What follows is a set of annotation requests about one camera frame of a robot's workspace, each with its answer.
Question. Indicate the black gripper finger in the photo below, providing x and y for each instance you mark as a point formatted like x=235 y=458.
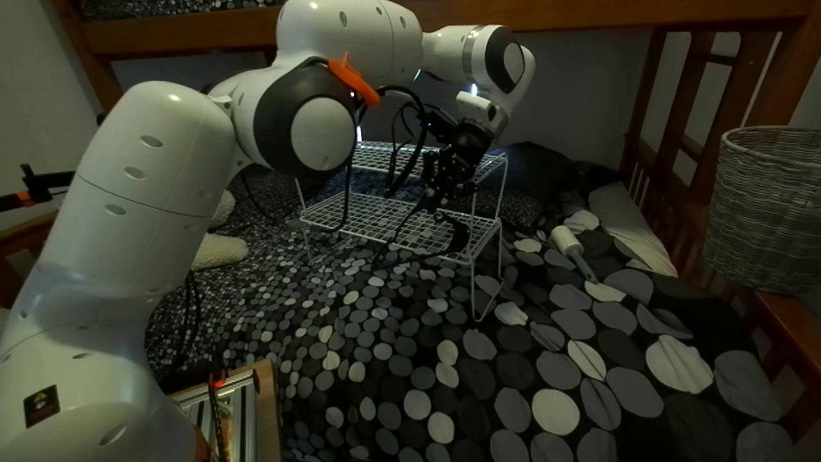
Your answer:
x=437 y=186
x=458 y=180

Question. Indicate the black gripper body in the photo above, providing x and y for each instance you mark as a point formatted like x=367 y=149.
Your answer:
x=458 y=149

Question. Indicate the black coat hanger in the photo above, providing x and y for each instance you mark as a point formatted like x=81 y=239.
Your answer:
x=458 y=235

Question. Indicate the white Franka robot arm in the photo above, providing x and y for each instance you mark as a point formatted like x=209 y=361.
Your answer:
x=144 y=222

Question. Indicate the black pillow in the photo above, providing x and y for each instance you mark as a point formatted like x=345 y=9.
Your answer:
x=543 y=176

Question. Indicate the white lint roller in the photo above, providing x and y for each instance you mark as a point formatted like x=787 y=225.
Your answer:
x=566 y=239

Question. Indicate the black grey spotted duvet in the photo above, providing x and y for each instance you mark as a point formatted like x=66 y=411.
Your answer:
x=478 y=361

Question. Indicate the white pillow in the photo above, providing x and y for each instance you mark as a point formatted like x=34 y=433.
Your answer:
x=632 y=226

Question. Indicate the cream fleece blanket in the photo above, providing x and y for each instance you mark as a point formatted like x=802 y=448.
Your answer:
x=220 y=249

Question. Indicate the grey wicker laundry basket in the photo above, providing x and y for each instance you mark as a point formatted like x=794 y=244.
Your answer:
x=766 y=208

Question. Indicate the black orange clamp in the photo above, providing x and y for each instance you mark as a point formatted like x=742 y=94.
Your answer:
x=43 y=184

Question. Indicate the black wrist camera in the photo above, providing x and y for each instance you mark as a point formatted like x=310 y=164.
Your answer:
x=439 y=120

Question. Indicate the wooden bunk bed frame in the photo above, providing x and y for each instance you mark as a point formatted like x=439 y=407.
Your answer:
x=598 y=13

